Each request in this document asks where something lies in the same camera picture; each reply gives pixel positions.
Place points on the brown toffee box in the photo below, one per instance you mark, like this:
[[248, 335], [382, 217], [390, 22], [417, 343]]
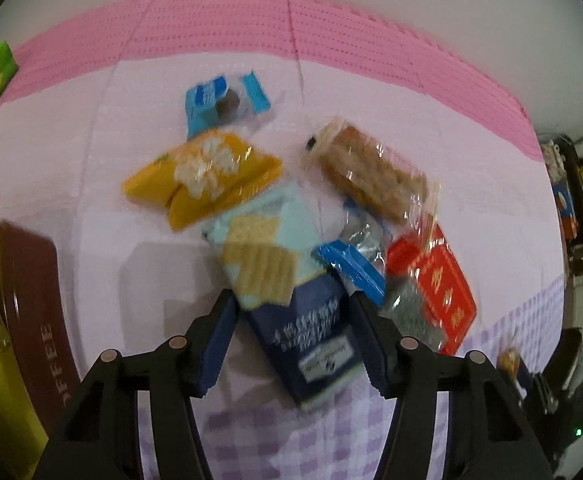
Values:
[[36, 310]]

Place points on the light blue cracker packet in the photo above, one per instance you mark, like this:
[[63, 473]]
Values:
[[316, 355]]

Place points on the blue white box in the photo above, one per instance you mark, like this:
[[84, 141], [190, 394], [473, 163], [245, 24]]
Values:
[[565, 207]]

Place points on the blue cookie snack packet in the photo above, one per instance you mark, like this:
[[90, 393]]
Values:
[[200, 102]]

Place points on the grey snack packet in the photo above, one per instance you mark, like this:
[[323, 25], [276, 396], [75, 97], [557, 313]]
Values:
[[412, 310]]

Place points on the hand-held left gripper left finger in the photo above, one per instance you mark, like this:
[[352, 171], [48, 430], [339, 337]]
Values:
[[215, 355]]

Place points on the small blue snack packet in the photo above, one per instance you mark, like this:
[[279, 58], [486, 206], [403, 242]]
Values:
[[356, 270]]

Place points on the clear biscuit packet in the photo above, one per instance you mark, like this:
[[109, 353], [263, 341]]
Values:
[[371, 170]]

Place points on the small orange snack packet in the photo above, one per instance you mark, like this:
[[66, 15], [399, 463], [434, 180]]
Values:
[[509, 360]]

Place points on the pink purple checked bedsheet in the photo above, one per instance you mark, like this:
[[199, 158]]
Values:
[[396, 90]]

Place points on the red snack packet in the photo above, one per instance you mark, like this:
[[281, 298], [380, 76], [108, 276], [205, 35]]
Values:
[[444, 290]]

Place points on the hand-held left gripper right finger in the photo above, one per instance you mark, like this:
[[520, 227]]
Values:
[[371, 352]]

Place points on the yellow snack packet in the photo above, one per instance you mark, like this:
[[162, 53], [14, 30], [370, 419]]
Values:
[[254, 162]]

